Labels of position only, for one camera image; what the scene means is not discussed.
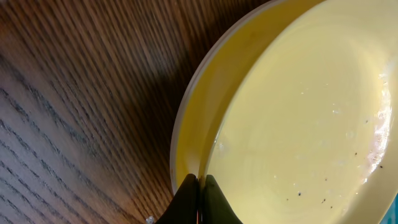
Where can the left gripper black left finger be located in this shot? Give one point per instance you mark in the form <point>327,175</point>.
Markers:
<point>183,209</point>

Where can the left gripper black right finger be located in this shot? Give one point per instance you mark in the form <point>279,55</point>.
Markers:
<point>215,208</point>

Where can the white plate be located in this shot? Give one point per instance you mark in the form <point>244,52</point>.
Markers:
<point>217,79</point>

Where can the yellow-green plate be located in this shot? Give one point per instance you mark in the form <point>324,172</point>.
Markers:
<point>311,134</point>

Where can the teal plastic serving tray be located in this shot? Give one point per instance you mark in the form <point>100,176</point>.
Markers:
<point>391,216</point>

